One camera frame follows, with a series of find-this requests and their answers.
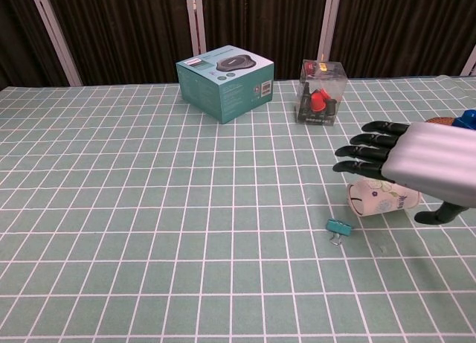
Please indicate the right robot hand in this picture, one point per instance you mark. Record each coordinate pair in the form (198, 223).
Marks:
(427, 157)

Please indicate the white paper cup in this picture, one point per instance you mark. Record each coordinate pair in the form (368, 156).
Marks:
(375, 198)

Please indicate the small blue binder clip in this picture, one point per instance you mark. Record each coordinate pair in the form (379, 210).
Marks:
(339, 226)

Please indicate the round woven rattan coaster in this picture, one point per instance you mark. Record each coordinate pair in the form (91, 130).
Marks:
(440, 120)

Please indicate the blue plastic block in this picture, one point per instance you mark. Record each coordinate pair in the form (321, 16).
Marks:
(466, 119)

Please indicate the clear plastic capsule box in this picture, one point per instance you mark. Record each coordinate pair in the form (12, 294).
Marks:
(321, 97)

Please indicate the teal cardboard product box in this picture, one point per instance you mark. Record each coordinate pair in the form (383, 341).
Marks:
(227, 93)

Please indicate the green checked tablecloth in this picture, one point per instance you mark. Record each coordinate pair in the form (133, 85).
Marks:
(186, 209)

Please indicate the dark pleated curtain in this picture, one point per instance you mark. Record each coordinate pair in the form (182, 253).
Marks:
(130, 30)

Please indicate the white frame post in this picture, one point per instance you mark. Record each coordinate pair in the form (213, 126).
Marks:
(56, 34)
(470, 62)
(329, 19)
(196, 19)

